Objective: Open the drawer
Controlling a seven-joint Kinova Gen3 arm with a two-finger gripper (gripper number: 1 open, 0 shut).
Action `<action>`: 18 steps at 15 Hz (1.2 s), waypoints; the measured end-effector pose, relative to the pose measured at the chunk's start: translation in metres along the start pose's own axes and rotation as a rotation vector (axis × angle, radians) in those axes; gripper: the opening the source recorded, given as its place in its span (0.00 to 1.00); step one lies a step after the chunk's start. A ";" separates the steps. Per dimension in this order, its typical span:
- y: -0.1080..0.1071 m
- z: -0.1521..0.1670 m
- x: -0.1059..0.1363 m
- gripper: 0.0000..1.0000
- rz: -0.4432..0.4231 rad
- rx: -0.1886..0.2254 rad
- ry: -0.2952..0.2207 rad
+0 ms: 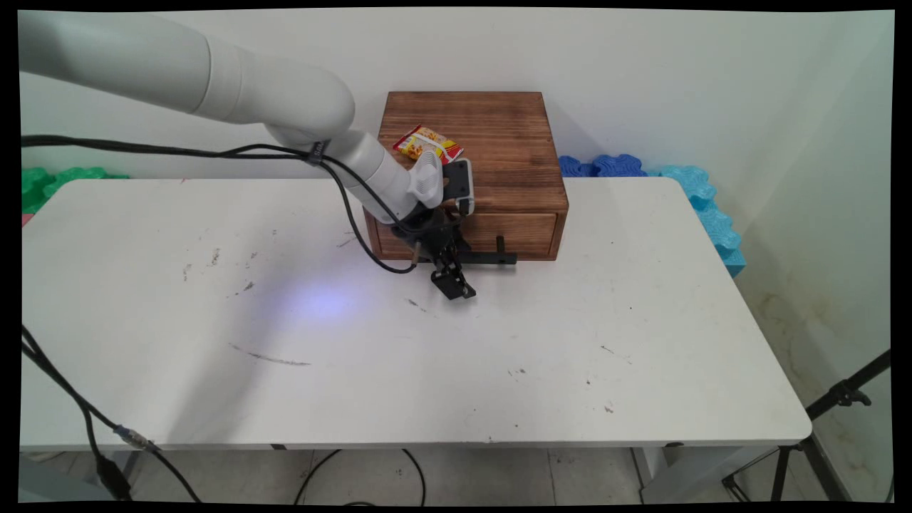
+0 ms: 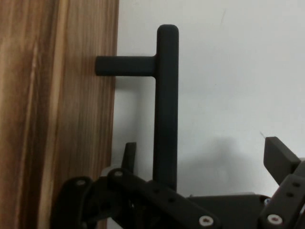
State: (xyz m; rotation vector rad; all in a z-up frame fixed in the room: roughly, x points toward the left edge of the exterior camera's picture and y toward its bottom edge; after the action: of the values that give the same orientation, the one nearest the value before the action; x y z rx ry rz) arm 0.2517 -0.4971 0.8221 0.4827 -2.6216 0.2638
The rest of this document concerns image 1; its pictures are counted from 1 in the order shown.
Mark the cyan foam puzzle mat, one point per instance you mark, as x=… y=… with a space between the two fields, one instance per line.
x=712 y=214

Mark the brown wooden drawer cabinet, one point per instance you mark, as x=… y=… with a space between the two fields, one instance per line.
x=499 y=128

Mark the blue foam puzzle mat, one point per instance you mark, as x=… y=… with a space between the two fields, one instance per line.
x=613 y=165

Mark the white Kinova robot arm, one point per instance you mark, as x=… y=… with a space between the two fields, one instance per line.
x=142 y=64

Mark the black tripod stand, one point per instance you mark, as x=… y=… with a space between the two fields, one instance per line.
x=844 y=393

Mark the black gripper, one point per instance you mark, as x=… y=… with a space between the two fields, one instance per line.
x=434 y=235

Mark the grey black wrist camera box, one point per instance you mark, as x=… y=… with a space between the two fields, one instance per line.
x=459 y=182

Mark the white table leg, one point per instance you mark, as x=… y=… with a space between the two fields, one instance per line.
x=677 y=477

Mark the green foam puzzle mat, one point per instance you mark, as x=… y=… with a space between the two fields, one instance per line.
x=64 y=182

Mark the yellow red snack packet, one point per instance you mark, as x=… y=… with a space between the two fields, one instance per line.
x=427 y=142

